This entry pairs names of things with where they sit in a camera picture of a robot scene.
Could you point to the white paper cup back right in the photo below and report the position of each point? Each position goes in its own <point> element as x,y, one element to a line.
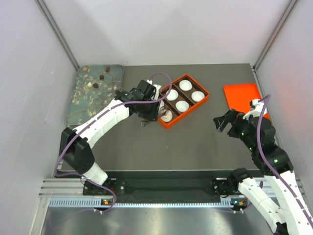
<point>197,96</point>

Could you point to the white paper cup front left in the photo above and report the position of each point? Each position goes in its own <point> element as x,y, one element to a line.
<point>161,105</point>

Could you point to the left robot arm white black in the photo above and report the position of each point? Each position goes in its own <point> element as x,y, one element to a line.
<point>76,144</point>

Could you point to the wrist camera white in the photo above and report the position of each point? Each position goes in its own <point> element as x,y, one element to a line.
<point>256,107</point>
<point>147,91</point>

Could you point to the white paper cup back left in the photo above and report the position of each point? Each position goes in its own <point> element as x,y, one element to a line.
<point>185,85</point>

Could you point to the orange box lid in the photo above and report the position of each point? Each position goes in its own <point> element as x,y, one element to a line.
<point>239,96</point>

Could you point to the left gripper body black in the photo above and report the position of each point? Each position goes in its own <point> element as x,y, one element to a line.
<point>148,111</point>

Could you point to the white paper cup middle left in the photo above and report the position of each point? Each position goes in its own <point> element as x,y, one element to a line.
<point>172,95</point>

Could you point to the black mounting base rail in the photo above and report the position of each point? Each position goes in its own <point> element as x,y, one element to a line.
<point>155,189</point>

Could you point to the floral blue tray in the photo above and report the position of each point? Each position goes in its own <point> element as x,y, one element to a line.
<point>86,101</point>

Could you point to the white paper cup middle right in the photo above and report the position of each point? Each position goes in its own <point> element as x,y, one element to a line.
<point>182,106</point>

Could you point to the white paper cup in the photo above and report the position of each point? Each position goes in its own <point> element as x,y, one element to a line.
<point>185,85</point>
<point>182,106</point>
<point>161,105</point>
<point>167,120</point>
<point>172,95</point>
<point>197,96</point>

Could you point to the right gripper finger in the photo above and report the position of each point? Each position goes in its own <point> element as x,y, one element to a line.
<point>225,127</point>
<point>230,114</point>

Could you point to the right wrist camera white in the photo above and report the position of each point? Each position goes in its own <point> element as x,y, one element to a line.
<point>256,107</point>

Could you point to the white paper cup front right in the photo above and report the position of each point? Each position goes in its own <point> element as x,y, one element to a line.
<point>167,120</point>

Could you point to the cream white chocolate bar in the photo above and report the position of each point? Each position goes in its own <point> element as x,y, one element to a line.
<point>168,115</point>

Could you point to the orange chocolate box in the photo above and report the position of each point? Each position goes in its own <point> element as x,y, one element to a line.
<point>183,95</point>

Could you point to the metal tongs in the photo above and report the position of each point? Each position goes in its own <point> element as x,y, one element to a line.
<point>161,113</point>

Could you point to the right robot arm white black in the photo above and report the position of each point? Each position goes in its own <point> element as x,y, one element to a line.
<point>288,214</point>

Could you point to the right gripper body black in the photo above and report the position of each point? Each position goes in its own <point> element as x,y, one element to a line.
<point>249,142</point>

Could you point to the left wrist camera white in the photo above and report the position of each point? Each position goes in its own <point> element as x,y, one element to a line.
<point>147,91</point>

